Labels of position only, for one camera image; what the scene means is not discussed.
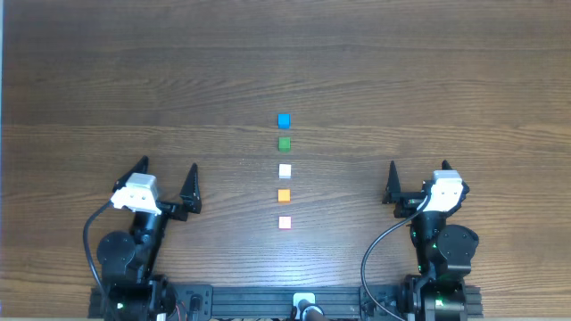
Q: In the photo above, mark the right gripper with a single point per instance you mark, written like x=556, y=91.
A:
x=408, y=203

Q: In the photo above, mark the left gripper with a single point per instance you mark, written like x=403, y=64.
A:
x=174, y=211

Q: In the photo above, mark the orange cube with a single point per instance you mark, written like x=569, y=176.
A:
x=283, y=195

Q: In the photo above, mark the pink cube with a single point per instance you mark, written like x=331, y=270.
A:
x=285, y=222

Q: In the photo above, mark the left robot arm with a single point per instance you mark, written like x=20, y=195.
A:
x=116, y=254

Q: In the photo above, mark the white cube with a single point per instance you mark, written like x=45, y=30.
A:
x=285, y=170

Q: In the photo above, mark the green cube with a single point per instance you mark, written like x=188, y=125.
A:
x=284, y=143

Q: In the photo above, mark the blue cube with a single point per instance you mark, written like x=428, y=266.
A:
x=284, y=120

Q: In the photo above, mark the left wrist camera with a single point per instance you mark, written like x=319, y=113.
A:
x=138, y=194

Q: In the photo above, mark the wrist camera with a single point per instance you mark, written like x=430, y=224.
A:
x=446, y=191
x=138, y=194

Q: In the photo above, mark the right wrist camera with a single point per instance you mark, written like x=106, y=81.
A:
x=446, y=191

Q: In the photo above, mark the mounting rail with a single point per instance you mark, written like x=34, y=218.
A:
x=250, y=303

